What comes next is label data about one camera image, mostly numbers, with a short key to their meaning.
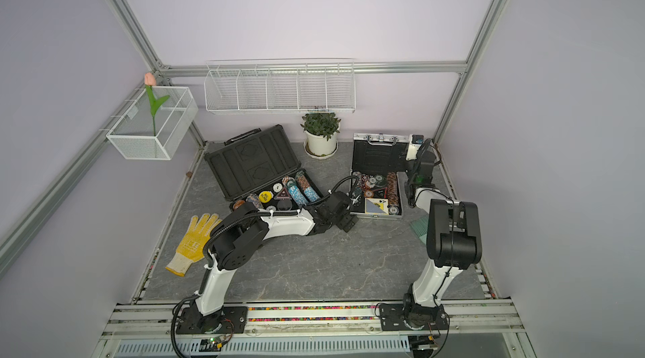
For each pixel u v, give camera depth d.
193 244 0.89
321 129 1.03
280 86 0.99
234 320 0.74
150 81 0.85
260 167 1.02
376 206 0.96
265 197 0.97
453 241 0.49
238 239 0.52
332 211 0.74
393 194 0.98
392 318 0.74
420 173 0.74
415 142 0.81
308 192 0.97
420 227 0.92
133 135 0.71
